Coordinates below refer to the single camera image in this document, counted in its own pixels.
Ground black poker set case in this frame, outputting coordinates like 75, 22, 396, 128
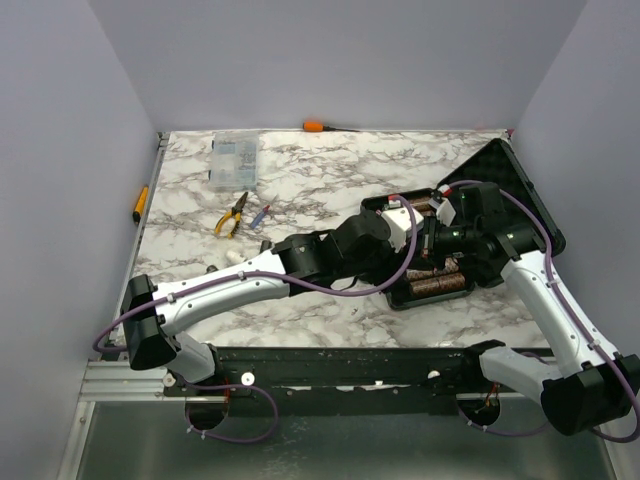
385, 139, 566, 310

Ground brown 100 chip roll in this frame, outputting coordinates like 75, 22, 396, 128
409, 278, 440, 298
437, 273, 467, 292

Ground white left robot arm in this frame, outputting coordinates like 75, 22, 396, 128
121, 207, 422, 395

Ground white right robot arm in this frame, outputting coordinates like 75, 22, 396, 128
423, 180, 639, 436

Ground tan 10 chip roll in case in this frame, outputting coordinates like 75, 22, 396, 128
433, 258, 459, 276

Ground brown chip roll upper in case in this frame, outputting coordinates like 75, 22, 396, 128
410, 197, 432, 214

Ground blue small screwdriver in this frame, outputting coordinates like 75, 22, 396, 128
250, 204, 271, 230

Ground clear plastic organizer box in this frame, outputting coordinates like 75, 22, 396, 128
209, 131, 260, 191

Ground yellow utility knife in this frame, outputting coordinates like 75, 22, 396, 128
132, 185, 149, 225

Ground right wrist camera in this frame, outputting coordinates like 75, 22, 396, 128
429, 184, 456, 226

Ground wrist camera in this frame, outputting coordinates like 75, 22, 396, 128
381, 197, 424, 253
429, 184, 456, 226

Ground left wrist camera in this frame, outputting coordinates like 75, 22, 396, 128
381, 197, 424, 253

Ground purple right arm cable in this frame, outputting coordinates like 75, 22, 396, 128
439, 179, 640, 444

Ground yellow handle pliers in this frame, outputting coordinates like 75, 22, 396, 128
214, 191, 249, 239

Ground orange handle screwdriver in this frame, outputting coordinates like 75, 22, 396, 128
302, 121, 357, 133

